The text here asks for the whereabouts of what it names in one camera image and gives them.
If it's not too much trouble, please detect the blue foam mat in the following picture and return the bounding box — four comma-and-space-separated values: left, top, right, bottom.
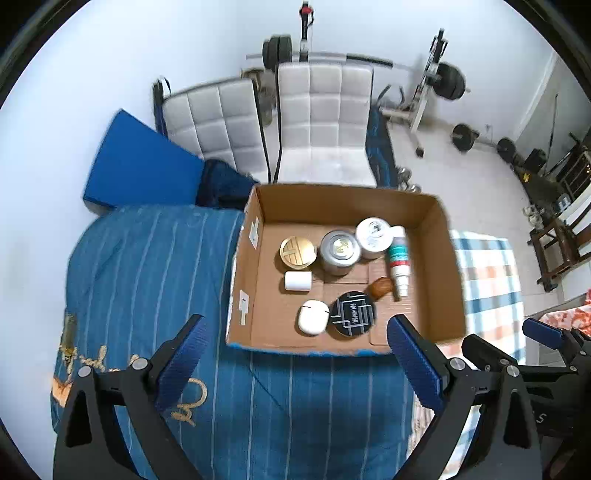
83, 110, 204, 209

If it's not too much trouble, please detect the black dumbbell on floor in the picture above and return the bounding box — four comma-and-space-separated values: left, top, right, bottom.
451, 123, 517, 164

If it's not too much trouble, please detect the white cylinder container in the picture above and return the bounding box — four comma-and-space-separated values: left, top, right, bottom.
283, 271, 312, 292

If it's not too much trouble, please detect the green white glue tube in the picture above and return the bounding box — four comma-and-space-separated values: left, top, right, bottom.
387, 225, 411, 298

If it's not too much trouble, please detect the white earbud case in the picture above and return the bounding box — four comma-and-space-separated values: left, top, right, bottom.
297, 300, 329, 336

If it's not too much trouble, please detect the silver round tin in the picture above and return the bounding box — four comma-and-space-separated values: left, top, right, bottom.
318, 230, 361, 276

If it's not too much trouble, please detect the orange floral cloth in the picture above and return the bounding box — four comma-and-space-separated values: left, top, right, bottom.
540, 291, 591, 336

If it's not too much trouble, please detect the black patterned round tin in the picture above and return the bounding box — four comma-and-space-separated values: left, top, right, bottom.
329, 291, 377, 338

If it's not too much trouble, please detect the right white cushioned chair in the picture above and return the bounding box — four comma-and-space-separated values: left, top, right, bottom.
276, 62, 377, 187

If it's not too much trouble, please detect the gold round tin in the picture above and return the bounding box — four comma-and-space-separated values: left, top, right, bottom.
279, 236, 318, 270

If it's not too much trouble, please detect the open cardboard box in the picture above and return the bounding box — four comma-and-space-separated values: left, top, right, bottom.
224, 184, 466, 356

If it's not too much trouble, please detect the checkered orange blue cloth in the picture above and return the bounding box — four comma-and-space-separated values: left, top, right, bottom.
406, 228, 528, 478

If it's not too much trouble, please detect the small brown wooden object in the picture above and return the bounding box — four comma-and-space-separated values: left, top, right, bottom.
367, 277, 394, 300

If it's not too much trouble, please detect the white cushioned chair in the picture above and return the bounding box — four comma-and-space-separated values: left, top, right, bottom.
276, 62, 377, 187
152, 77, 271, 183

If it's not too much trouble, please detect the dark wooden stool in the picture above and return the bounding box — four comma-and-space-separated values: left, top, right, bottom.
528, 217, 590, 293

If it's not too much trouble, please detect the blue striped bedsheet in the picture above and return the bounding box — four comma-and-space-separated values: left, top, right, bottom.
49, 158, 419, 480

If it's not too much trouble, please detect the barbell weight rack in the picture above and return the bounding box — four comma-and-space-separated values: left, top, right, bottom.
244, 0, 472, 158

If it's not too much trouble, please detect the left white cushioned chair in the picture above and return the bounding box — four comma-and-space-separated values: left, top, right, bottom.
152, 77, 271, 183

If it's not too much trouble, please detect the white cream jar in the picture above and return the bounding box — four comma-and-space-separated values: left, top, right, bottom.
355, 217, 393, 260

